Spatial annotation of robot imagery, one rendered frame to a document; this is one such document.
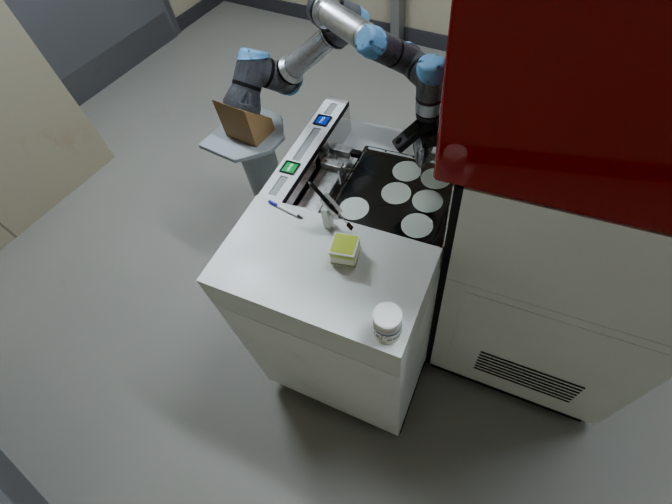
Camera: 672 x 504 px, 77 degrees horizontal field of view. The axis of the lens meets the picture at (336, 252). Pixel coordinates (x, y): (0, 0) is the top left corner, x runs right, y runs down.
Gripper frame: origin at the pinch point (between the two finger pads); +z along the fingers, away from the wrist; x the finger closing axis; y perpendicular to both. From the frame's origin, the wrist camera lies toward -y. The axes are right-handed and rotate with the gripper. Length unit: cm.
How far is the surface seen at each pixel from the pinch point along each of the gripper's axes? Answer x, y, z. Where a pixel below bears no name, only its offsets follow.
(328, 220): -13.0, -33.6, -2.1
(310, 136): 31.7, -28.6, 3.1
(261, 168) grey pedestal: 53, -50, 30
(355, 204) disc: -0.8, -22.2, 8.7
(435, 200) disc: -9.0, 2.7, 8.7
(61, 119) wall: 177, -166, 55
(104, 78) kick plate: 286, -163, 92
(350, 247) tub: -26.4, -30.7, -4.6
